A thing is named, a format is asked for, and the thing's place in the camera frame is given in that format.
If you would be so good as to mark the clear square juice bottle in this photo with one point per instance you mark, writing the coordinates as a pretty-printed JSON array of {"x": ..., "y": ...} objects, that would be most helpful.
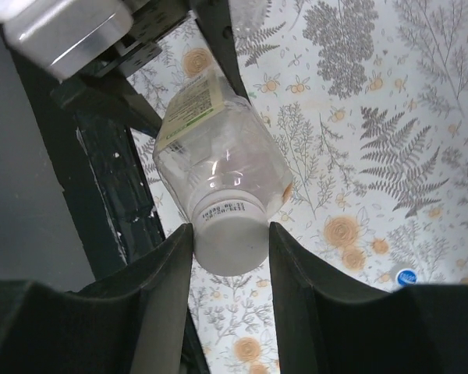
[{"x": 212, "y": 139}]

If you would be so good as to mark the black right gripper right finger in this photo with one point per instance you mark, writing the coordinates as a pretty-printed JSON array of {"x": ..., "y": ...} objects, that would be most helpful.
[{"x": 329, "y": 322}]

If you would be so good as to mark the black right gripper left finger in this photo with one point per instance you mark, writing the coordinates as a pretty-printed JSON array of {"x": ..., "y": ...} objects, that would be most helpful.
[{"x": 132, "y": 321}]

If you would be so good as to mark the white bottle cap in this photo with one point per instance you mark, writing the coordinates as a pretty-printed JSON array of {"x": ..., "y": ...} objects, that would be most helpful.
[{"x": 231, "y": 232}]

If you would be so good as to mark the blue cap near shelf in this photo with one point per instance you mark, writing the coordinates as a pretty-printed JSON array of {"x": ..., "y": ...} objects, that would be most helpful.
[{"x": 402, "y": 274}]

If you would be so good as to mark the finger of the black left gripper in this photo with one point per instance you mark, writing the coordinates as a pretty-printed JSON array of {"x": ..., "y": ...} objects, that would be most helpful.
[
  {"x": 115, "y": 100},
  {"x": 214, "y": 22}
]

